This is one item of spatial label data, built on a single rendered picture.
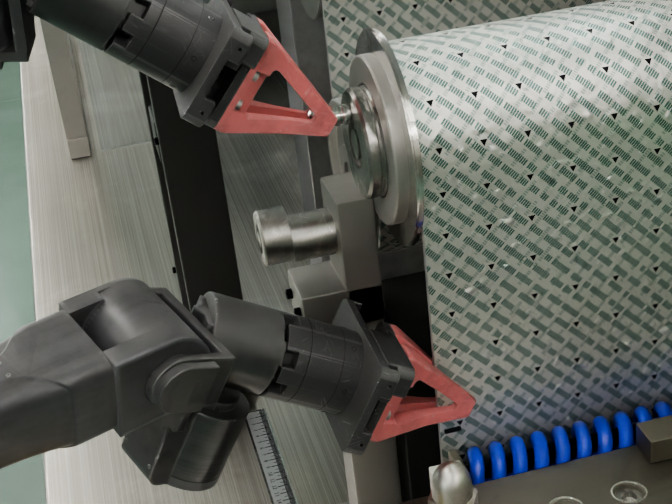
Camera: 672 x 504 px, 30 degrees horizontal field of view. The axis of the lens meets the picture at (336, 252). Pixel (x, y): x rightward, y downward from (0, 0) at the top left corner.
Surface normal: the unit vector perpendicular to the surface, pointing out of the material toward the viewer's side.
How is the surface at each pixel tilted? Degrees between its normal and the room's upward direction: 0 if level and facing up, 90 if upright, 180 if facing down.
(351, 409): 60
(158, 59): 106
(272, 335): 52
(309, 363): 66
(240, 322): 47
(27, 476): 0
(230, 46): 88
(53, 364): 14
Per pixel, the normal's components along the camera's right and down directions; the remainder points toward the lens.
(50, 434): 0.43, 0.62
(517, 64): 0.06, -0.45
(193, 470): 0.20, 0.44
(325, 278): -0.11, -0.88
